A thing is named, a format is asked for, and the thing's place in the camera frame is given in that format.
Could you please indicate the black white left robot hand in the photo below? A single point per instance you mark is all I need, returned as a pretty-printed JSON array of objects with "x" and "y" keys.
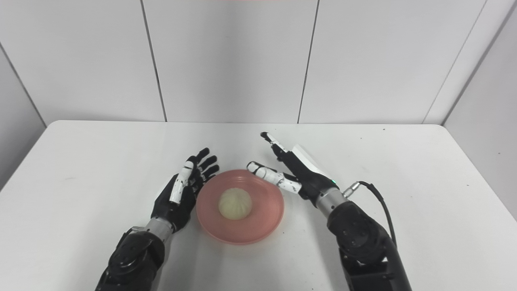
[{"x": 177, "y": 202}]

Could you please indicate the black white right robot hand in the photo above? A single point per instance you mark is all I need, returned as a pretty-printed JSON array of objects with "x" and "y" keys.
[{"x": 307, "y": 178}]

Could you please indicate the white steamed bun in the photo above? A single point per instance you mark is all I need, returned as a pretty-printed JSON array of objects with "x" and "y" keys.
[{"x": 235, "y": 203}]

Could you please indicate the pink round plate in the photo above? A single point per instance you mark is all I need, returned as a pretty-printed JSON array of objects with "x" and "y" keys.
[{"x": 262, "y": 218}]

